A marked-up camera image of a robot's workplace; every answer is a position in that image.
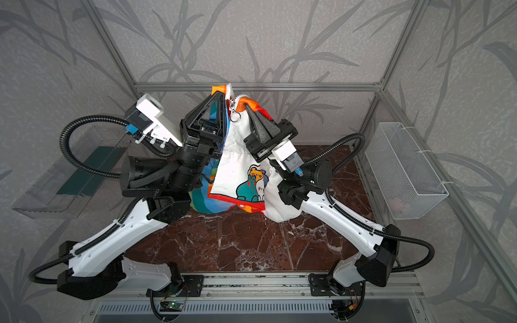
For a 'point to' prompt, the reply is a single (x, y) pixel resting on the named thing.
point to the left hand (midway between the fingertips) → (221, 91)
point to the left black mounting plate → (194, 284)
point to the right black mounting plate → (322, 284)
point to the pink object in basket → (396, 204)
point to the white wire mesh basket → (409, 184)
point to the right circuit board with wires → (342, 309)
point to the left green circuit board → (170, 306)
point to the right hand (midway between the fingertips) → (258, 96)
